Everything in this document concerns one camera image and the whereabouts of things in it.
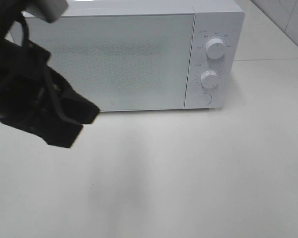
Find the round white door button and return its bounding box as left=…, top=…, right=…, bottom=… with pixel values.
left=197, top=93, right=212, bottom=106

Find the white microwave oven body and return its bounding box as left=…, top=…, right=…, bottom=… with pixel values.
left=10, top=0, right=246, bottom=111

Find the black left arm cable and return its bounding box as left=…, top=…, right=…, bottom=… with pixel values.
left=13, top=14, right=65, bottom=119

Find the white timer knob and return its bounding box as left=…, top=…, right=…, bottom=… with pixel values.
left=200, top=70, right=220, bottom=89

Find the upper white power knob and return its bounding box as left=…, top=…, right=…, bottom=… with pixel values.
left=205, top=37, right=226, bottom=60

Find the white microwave door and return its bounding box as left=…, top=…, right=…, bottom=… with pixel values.
left=9, top=13, right=196, bottom=113

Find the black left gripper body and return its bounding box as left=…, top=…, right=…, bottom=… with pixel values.
left=0, top=0, right=52, bottom=118

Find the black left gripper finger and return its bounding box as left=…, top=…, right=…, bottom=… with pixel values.
left=48, top=67, right=100, bottom=124
left=0, top=109, right=83, bottom=148

